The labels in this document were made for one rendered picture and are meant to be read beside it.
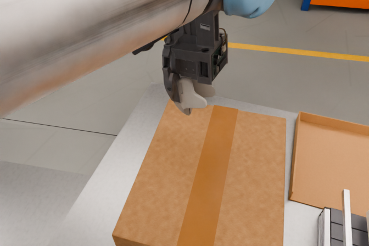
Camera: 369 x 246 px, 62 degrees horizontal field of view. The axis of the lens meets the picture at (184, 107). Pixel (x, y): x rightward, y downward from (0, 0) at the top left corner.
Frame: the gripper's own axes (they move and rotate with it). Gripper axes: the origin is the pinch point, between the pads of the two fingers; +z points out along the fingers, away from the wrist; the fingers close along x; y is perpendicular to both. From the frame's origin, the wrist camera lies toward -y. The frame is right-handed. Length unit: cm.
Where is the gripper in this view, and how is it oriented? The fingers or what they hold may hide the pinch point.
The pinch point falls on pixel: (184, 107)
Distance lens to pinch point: 56.2
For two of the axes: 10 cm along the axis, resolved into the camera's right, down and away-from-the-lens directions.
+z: 0.9, 7.9, 6.0
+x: 4.5, -5.7, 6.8
